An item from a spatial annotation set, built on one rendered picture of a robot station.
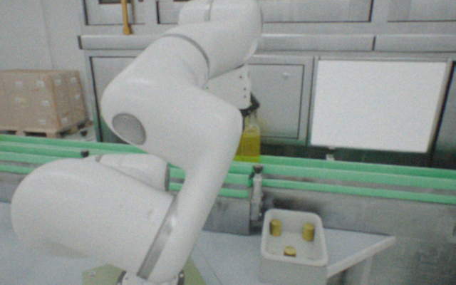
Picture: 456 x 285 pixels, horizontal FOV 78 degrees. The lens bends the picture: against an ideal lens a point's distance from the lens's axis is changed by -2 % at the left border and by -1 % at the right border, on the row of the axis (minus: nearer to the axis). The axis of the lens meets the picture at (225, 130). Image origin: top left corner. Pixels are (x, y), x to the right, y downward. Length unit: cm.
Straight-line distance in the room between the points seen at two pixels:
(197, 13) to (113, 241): 36
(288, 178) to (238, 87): 49
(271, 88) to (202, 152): 84
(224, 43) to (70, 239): 28
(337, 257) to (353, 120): 47
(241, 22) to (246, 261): 70
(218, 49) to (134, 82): 15
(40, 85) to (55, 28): 110
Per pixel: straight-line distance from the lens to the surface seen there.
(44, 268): 104
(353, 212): 108
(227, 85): 62
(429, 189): 112
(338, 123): 113
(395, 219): 112
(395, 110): 116
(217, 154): 27
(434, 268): 156
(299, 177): 102
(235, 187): 94
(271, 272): 85
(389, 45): 113
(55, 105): 466
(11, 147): 146
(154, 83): 28
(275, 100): 110
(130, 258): 29
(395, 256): 149
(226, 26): 40
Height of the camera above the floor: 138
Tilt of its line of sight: 18 degrees down
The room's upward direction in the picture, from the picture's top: straight up
